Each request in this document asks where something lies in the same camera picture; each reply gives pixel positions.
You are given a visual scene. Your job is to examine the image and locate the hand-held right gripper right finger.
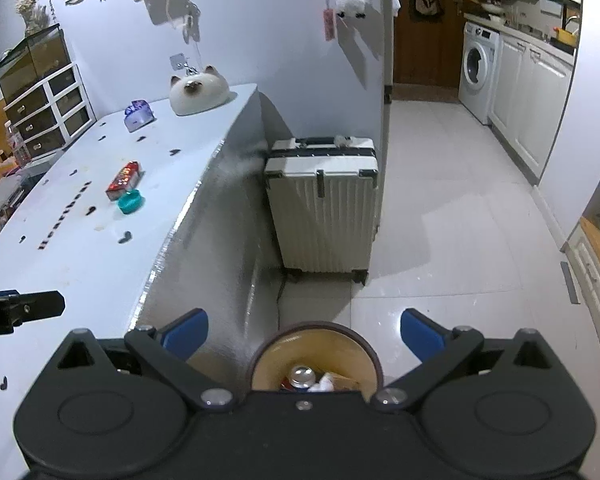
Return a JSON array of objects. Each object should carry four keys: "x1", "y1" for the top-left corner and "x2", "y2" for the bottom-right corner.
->
[{"x1": 370, "y1": 308, "x2": 556, "y2": 408}]

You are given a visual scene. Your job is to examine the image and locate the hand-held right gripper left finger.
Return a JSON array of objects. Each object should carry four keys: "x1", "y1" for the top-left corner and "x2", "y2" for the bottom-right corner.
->
[{"x1": 54, "y1": 308, "x2": 235, "y2": 408}]

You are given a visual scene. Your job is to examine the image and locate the torn brown cardboard box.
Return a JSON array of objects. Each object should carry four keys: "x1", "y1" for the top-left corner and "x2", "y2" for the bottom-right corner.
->
[{"x1": 326, "y1": 372, "x2": 367, "y2": 393}]

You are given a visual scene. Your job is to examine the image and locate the yellow trash bin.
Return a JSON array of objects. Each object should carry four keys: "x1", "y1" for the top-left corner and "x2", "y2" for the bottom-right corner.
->
[{"x1": 245, "y1": 321, "x2": 383, "y2": 406}]

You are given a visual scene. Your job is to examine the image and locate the crushed blue soda can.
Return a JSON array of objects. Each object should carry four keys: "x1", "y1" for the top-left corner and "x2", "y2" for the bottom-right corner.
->
[{"x1": 280, "y1": 366, "x2": 317, "y2": 392}]

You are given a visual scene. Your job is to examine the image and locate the teal round lid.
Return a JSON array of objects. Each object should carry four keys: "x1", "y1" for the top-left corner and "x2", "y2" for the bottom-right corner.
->
[{"x1": 117, "y1": 191, "x2": 145, "y2": 215}]

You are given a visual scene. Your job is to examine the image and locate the standing water bottle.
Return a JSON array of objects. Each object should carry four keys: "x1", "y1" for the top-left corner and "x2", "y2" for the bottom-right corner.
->
[{"x1": 5, "y1": 120, "x2": 31, "y2": 166}]

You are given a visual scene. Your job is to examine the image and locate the red box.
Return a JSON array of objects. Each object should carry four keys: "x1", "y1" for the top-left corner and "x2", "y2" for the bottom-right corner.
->
[{"x1": 105, "y1": 161, "x2": 141, "y2": 201}]

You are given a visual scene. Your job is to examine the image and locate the white hard-shell suitcase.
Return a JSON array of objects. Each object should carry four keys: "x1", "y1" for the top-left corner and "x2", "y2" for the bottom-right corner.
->
[{"x1": 264, "y1": 135, "x2": 381, "y2": 287}]

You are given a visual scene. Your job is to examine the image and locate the low white wood-topped cabinet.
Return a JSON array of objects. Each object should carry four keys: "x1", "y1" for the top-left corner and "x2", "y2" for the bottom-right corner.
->
[{"x1": 562, "y1": 217, "x2": 600, "y2": 325}]

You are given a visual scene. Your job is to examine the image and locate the white drawer unit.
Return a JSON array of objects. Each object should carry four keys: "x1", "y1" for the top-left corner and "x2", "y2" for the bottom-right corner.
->
[{"x1": 4, "y1": 62, "x2": 97, "y2": 163}]

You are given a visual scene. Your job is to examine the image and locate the blue tissue packet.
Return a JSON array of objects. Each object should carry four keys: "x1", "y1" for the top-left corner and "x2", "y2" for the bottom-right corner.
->
[{"x1": 124, "y1": 100, "x2": 156, "y2": 133}]

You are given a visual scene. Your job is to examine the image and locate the glass fish tank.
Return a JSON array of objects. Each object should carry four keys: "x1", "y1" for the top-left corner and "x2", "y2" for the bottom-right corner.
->
[{"x1": 0, "y1": 24, "x2": 73, "y2": 106}]

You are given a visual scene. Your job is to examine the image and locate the white cat-shaped ceramic ornament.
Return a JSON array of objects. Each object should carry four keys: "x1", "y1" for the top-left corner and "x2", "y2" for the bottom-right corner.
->
[{"x1": 169, "y1": 65, "x2": 230, "y2": 117}]

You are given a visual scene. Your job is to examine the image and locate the white kitchen base cabinets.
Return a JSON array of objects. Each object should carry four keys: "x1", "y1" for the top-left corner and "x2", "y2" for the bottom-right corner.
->
[{"x1": 487, "y1": 32, "x2": 578, "y2": 183}]

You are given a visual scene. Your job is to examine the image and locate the white washing machine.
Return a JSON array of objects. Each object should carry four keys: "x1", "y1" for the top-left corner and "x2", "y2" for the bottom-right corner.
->
[{"x1": 458, "y1": 21, "x2": 502, "y2": 126}]

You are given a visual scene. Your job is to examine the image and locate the wooden door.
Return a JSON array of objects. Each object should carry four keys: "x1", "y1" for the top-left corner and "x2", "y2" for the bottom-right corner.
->
[{"x1": 392, "y1": 0, "x2": 466, "y2": 89}]

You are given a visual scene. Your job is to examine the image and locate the dried flower bunch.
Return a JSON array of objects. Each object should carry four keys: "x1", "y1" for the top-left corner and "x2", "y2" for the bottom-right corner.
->
[{"x1": 15, "y1": 0, "x2": 49, "y2": 36}]

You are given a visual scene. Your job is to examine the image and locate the yellow pot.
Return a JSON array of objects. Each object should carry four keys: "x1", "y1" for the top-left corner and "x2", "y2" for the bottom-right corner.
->
[{"x1": 552, "y1": 27, "x2": 580, "y2": 49}]

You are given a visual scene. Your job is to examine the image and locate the white plush sheep toy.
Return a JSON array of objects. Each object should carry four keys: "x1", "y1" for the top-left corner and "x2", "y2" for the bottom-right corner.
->
[{"x1": 334, "y1": 0, "x2": 368, "y2": 20}]

